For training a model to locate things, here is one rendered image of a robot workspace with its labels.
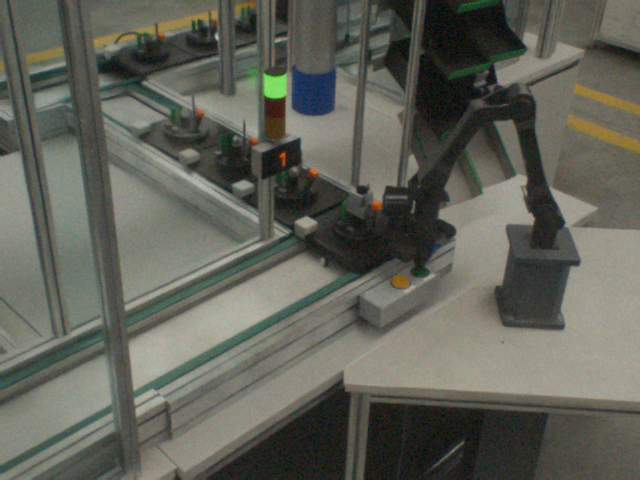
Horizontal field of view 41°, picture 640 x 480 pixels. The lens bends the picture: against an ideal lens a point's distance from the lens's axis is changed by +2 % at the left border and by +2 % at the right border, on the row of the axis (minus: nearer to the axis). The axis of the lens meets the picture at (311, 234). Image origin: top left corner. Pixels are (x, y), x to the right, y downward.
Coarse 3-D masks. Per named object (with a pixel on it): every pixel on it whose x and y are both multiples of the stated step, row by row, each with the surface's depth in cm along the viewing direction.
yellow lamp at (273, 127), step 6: (264, 120) 196; (270, 120) 194; (276, 120) 194; (282, 120) 195; (264, 126) 197; (270, 126) 195; (276, 126) 195; (282, 126) 196; (264, 132) 197; (270, 132) 196; (276, 132) 196; (282, 132) 197
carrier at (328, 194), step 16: (288, 176) 231; (304, 176) 238; (288, 192) 230; (304, 192) 228; (320, 192) 234; (336, 192) 235; (288, 208) 227; (304, 208) 227; (320, 208) 227; (288, 224) 220
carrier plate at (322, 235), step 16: (336, 208) 227; (320, 224) 220; (304, 240) 217; (320, 240) 214; (336, 240) 214; (384, 240) 215; (400, 240) 215; (336, 256) 210; (352, 256) 209; (368, 256) 209; (384, 256) 209
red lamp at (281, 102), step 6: (264, 96) 193; (264, 102) 193; (270, 102) 192; (276, 102) 192; (282, 102) 193; (264, 108) 194; (270, 108) 193; (276, 108) 193; (282, 108) 193; (264, 114) 195; (270, 114) 194; (276, 114) 193; (282, 114) 194
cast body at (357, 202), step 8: (352, 192) 212; (360, 192) 211; (368, 192) 212; (352, 200) 213; (360, 200) 211; (368, 200) 212; (352, 208) 214; (360, 208) 212; (368, 208) 212; (360, 216) 213; (368, 216) 213
